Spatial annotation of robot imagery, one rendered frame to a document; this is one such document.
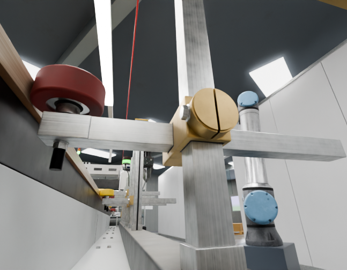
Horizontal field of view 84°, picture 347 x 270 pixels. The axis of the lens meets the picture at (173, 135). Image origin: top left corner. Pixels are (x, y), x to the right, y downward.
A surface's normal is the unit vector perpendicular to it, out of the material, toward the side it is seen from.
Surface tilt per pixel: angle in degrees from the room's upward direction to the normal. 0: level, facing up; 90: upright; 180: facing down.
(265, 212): 95
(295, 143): 90
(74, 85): 90
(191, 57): 90
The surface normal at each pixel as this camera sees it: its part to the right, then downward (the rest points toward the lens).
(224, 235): 0.26, -0.39
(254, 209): -0.32, -0.29
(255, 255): -0.65, -0.29
